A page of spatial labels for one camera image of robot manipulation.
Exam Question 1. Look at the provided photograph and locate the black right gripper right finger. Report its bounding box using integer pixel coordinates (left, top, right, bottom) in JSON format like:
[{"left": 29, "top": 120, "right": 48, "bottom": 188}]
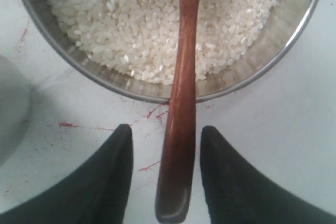
[{"left": 200, "top": 126, "right": 335, "bottom": 224}]

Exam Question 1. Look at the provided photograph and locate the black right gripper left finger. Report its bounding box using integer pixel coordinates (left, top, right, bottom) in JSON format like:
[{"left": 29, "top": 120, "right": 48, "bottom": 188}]
[{"left": 1, "top": 124, "right": 133, "bottom": 223}]

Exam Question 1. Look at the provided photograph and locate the brown wooden spoon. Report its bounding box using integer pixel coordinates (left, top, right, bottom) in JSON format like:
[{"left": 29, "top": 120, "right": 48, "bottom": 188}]
[{"left": 155, "top": 0, "right": 200, "bottom": 223}]

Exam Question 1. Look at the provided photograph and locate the stainless steel cup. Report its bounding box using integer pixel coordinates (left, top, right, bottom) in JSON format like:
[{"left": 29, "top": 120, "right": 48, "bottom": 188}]
[{"left": 1, "top": 56, "right": 32, "bottom": 165}]

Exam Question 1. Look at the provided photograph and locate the stainless steel rice bowl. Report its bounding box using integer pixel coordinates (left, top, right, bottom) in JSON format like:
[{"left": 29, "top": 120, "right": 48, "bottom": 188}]
[{"left": 22, "top": 0, "right": 319, "bottom": 103}]

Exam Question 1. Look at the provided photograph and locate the uncooked white rice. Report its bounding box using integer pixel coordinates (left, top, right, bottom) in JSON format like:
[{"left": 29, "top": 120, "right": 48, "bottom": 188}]
[{"left": 47, "top": 0, "right": 278, "bottom": 85}]

